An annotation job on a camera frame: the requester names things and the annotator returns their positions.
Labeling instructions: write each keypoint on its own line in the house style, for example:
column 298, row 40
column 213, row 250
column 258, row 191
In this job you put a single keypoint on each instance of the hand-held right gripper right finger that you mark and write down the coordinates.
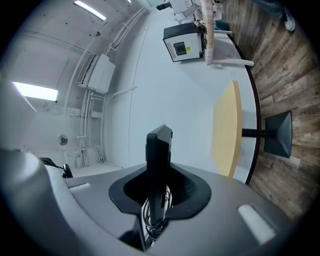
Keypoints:
column 220, row 212

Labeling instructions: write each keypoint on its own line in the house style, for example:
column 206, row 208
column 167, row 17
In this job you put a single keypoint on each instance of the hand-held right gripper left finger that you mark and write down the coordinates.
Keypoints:
column 100, row 200

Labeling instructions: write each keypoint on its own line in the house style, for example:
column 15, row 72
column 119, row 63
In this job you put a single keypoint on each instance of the wooden table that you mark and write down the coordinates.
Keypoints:
column 226, row 125

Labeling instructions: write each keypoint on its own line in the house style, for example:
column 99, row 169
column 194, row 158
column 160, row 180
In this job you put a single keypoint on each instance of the ceiling strip light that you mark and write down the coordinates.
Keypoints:
column 90, row 10
column 35, row 91

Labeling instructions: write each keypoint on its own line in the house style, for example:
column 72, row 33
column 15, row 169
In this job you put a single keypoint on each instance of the white air conditioner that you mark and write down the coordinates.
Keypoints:
column 100, row 72

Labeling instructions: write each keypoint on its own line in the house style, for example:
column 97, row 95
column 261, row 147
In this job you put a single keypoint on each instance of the white machine with black panel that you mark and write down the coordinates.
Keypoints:
column 185, row 47

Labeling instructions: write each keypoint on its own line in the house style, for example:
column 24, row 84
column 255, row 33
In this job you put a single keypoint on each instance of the light desk with white legs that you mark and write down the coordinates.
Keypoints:
column 208, row 30

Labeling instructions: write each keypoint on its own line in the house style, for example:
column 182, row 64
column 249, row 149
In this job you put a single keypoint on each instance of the small wall fan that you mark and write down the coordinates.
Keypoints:
column 63, row 140

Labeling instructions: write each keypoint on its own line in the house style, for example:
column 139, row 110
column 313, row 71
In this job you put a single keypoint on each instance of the white wall pipes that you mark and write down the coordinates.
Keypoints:
column 85, row 120

